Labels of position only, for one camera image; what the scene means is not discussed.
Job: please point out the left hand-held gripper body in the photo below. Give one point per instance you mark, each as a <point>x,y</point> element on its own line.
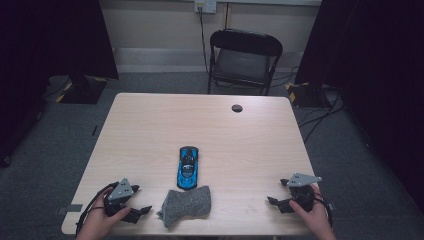
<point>120,192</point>

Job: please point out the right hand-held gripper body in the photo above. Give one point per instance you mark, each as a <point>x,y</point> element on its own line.
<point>301,191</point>

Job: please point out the grey speckled cloth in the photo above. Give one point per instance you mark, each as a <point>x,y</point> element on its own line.
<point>185,205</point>

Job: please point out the blue toy car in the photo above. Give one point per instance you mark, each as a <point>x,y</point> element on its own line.
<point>187,166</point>

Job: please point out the person's right hand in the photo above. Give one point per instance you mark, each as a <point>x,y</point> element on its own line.
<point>315,221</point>

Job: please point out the person's left hand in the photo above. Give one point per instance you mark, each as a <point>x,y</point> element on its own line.
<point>95,221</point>

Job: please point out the grey tape strip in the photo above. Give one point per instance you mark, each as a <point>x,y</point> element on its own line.
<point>71,208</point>

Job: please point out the black table grommet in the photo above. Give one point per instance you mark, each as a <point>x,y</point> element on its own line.
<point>237,108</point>

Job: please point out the black stand base yellow tape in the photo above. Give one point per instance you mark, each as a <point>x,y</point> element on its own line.
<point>308,96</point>
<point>83,91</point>

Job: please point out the black folding chair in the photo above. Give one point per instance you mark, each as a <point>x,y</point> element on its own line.
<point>245,63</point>

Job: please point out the black curtain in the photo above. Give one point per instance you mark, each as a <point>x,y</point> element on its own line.
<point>376,66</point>
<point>40,40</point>

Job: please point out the white wall socket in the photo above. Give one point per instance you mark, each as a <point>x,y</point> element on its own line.
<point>205,6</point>

